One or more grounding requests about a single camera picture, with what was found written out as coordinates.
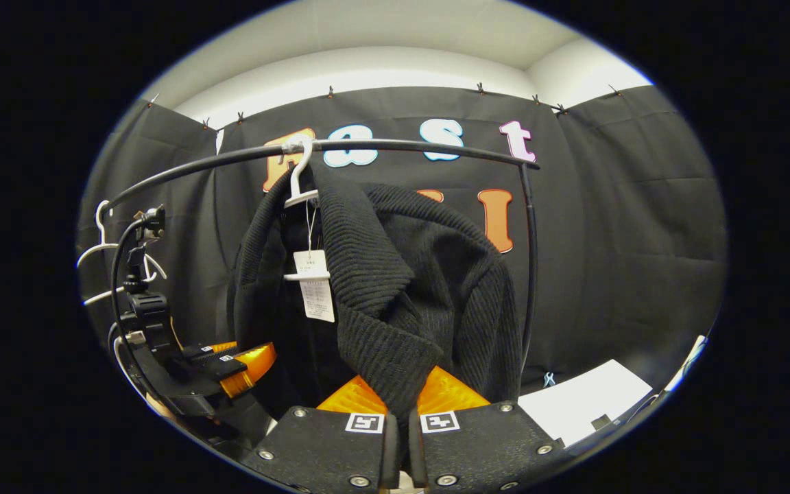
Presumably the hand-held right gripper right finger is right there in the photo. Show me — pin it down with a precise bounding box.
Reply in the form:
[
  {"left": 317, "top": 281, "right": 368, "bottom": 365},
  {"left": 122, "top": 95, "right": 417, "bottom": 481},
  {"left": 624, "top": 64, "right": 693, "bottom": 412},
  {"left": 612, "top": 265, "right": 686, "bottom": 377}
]
[{"left": 407, "top": 365, "right": 568, "bottom": 493}]

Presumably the black knit sweater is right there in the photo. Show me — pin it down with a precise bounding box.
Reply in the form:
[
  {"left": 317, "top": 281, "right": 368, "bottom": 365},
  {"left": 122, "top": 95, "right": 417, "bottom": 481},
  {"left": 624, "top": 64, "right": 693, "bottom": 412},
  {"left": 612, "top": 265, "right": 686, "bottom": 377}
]
[{"left": 226, "top": 161, "right": 525, "bottom": 474}]

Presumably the white paper garment tag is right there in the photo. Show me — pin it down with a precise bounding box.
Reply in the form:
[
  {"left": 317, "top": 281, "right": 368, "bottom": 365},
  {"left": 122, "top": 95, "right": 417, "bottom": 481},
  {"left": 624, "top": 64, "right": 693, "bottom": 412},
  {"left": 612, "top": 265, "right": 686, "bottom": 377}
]
[{"left": 292, "top": 250, "right": 336, "bottom": 323}]

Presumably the black backdrop cloth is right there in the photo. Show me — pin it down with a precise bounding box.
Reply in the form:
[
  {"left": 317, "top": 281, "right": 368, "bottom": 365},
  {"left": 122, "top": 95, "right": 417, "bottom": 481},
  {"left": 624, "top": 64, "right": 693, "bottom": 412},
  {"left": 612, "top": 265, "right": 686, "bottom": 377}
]
[{"left": 76, "top": 84, "right": 728, "bottom": 412}]

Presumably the white clothes hanger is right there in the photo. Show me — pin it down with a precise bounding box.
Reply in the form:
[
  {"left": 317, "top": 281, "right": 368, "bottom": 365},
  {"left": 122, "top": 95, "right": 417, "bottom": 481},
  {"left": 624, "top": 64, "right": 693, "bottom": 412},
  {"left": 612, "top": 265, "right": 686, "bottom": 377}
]
[{"left": 283, "top": 136, "right": 333, "bottom": 282}]

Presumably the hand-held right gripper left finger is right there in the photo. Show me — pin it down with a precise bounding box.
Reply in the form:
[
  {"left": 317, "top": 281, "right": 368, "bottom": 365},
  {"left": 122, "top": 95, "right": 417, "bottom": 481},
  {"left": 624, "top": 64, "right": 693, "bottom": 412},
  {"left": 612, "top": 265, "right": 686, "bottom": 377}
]
[{"left": 239, "top": 374, "right": 401, "bottom": 494}]

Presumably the black clothes rail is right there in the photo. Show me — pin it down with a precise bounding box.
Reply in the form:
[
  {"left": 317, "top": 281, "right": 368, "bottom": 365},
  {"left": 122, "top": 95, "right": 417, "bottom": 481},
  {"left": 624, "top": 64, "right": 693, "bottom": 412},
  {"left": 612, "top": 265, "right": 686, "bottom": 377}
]
[{"left": 104, "top": 137, "right": 541, "bottom": 371}]

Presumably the empty white plastic hanger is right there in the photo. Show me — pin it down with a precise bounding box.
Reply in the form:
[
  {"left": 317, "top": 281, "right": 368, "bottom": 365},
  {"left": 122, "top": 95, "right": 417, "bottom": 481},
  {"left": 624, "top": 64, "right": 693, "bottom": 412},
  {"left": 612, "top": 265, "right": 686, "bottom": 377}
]
[{"left": 76, "top": 199, "right": 168, "bottom": 307}]

